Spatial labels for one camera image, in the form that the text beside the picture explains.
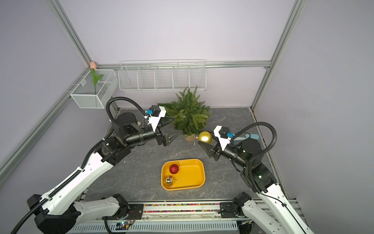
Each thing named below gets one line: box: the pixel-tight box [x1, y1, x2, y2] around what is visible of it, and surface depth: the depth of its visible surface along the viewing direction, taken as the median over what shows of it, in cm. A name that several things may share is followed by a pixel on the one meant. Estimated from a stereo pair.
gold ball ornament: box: [195, 131, 213, 145], surface depth 59 cm
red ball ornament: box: [168, 163, 180, 175], surface depth 86 cm
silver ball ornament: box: [166, 175, 173, 184], surface depth 81 cm
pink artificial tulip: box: [90, 61, 104, 95], surface depth 93 cm
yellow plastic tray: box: [160, 158, 206, 191], surface depth 86 cm
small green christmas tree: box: [157, 85, 212, 142], surface depth 81 cm
